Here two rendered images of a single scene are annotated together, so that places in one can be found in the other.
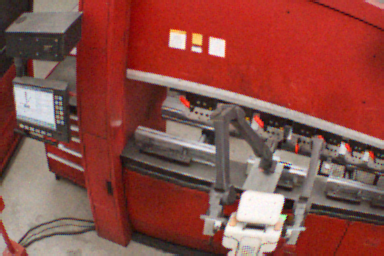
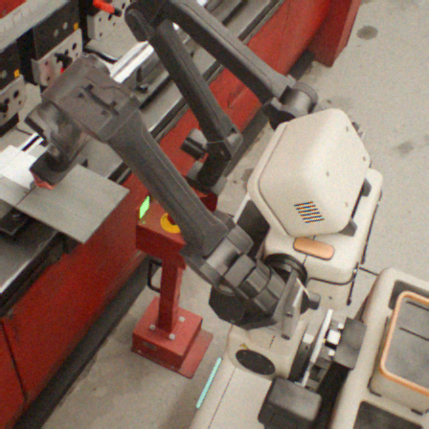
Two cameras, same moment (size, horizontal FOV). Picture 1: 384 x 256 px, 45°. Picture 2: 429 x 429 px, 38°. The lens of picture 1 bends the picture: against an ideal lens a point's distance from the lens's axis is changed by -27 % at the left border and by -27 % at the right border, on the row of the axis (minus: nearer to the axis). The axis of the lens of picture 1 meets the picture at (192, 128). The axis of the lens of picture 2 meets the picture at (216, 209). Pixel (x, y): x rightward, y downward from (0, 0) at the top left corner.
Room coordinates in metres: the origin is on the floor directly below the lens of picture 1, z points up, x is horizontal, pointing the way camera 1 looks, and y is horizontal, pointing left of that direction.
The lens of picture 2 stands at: (1.91, 0.48, 2.13)
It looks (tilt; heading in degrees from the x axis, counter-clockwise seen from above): 51 degrees down; 273
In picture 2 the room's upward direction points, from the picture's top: 10 degrees clockwise
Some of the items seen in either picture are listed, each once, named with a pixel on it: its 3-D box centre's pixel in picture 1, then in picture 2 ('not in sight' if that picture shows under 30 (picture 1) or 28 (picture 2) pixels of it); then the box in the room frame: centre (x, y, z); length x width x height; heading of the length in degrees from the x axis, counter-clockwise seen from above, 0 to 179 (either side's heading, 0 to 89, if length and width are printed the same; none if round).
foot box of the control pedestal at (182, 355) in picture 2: not in sight; (173, 335); (2.04, -0.59, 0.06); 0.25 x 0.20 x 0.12; 166
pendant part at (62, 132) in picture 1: (41, 105); not in sight; (2.32, 0.86, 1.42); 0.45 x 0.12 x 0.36; 76
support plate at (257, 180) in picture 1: (263, 177); (59, 191); (2.32, -0.40, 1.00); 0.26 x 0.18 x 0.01; 162
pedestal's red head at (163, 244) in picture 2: (286, 232); (177, 215); (2.07, -0.59, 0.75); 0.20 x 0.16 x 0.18; 76
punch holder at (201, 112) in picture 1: (201, 103); not in sight; (2.59, -0.04, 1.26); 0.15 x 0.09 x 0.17; 72
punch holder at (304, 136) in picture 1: (304, 131); (44, 36); (2.40, -0.61, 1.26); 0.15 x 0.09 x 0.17; 72
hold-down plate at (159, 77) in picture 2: (344, 197); (162, 75); (2.22, -1.00, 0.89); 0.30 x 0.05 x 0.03; 72
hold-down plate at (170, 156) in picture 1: (165, 154); not in sight; (2.59, 0.14, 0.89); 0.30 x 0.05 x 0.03; 72
